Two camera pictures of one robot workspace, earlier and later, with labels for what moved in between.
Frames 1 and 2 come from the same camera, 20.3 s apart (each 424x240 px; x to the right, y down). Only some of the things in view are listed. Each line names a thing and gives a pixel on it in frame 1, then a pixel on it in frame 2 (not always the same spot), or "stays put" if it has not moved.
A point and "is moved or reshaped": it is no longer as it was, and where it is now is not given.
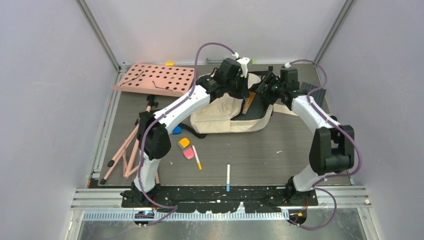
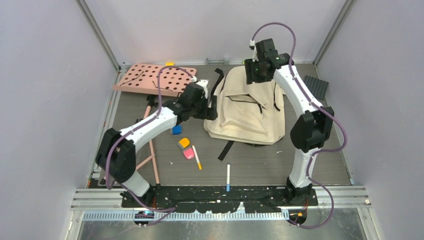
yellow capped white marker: x=198 y=163 stays put
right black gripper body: x=272 y=92 → x=254 y=72
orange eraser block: x=183 y=143 stays put
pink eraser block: x=188 y=153 stays put
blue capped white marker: x=228 y=177 stays put
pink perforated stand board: x=162 y=80 stays put
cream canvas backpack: x=224 y=114 is moved or reshaped
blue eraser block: x=177 y=130 stays put
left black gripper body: x=235 y=88 → x=200 y=110
